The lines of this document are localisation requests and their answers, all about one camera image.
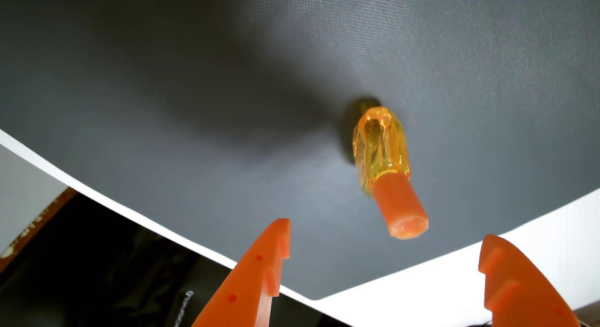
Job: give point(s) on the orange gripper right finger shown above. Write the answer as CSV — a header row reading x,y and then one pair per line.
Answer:
x,y
520,289

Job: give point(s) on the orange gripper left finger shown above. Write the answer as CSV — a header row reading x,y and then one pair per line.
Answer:
x,y
248,289

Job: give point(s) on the yellow eyedrops bottle orange cap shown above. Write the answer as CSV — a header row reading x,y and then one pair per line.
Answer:
x,y
382,158

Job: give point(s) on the black fabric bag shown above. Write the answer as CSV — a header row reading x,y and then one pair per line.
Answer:
x,y
108,275

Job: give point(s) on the grey textured mat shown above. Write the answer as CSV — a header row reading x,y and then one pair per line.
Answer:
x,y
234,83

